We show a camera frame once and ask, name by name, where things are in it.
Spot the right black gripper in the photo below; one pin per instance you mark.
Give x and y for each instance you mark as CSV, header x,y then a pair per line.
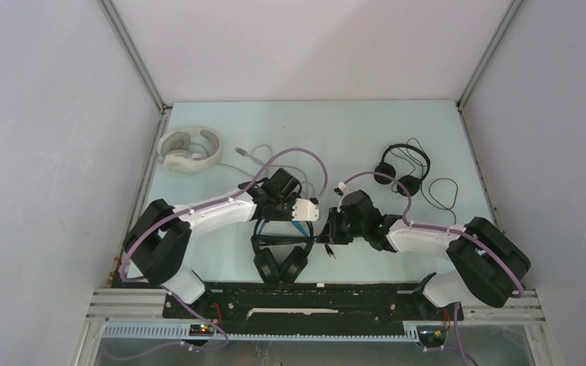
x,y
330,234

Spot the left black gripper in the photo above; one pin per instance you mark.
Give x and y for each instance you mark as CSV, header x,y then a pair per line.
x,y
288,216

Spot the black headset with blue band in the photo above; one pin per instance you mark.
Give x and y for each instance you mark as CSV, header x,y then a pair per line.
x,y
281,258

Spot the small black on-ear headphones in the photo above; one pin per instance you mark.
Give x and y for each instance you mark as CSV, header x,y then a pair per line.
x,y
414,178

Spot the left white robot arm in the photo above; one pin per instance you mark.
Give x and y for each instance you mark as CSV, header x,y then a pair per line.
x,y
154,249

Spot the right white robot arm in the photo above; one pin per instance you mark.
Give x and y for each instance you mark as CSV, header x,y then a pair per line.
x,y
488,266

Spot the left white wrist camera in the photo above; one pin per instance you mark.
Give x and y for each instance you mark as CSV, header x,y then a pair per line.
x,y
305,210

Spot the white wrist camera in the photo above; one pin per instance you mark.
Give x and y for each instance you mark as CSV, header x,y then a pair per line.
x,y
305,210
342,189

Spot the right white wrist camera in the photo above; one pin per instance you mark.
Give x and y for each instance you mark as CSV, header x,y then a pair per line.
x,y
342,189

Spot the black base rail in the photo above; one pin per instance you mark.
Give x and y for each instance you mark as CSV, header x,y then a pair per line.
x,y
385,309

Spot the left aluminium frame post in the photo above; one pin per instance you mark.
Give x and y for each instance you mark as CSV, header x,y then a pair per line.
x,y
128,45

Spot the aluminium frame post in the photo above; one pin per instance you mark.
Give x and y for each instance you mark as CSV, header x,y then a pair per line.
x,y
128,45
500,32

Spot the right aluminium frame post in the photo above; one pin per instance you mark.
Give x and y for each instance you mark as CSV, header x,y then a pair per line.
x,y
500,32

